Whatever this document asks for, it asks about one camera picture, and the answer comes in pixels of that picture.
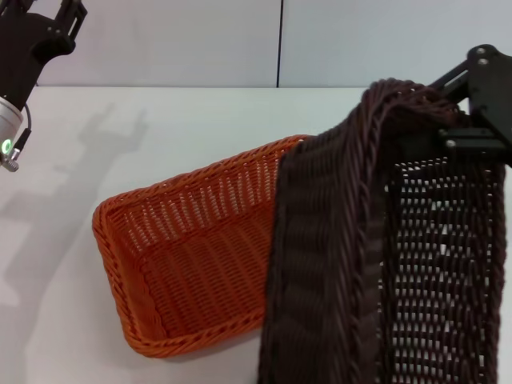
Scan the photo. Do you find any grey left wrist cable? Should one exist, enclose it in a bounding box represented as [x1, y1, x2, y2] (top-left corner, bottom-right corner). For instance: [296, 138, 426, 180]
[2, 103, 34, 174]

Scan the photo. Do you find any orange woven plastic basket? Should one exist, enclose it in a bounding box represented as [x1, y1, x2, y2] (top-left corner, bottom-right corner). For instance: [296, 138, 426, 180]
[91, 134, 311, 358]

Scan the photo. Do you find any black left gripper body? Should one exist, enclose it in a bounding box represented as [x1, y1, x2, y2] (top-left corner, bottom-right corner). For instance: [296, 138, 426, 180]
[0, 10, 76, 110]

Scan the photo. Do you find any dark brown woven plastic basket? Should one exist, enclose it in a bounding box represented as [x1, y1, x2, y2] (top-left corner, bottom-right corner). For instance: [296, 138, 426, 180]
[254, 78, 509, 384]

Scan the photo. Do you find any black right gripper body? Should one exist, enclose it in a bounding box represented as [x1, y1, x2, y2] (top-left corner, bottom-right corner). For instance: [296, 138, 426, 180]
[466, 42, 512, 140]

